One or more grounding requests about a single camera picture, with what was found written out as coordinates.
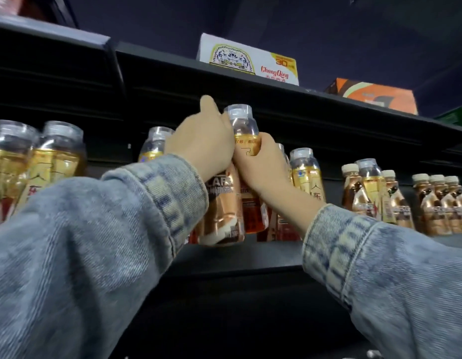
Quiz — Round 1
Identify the reddish packet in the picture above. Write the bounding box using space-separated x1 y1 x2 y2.
0 0 27 16

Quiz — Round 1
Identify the orange cardboard box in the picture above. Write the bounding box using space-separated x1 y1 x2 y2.
323 78 419 116

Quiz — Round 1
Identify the person's right hand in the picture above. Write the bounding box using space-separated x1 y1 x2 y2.
232 132 294 197

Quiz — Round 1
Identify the person's left forearm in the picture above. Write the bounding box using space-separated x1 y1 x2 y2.
0 154 209 359

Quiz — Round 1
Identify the person's left hand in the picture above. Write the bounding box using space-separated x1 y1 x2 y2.
164 95 236 182

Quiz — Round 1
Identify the person's right forearm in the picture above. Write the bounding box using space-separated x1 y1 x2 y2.
259 179 462 359

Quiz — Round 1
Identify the green box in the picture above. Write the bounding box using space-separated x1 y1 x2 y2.
434 103 462 128

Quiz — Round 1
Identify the yellow tea bottle clear cap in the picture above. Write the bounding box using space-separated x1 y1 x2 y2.
256 143 303 242
12 121 88 218
138 126 175 163
355 158 397 224
289 147 327 203
224 104 270 235
0 119 40 229

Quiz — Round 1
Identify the black metal shelving unit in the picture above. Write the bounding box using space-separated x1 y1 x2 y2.
0 15 462 359

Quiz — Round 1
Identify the white patterned cardboard box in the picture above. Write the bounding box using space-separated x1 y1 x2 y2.
196 33 300 87

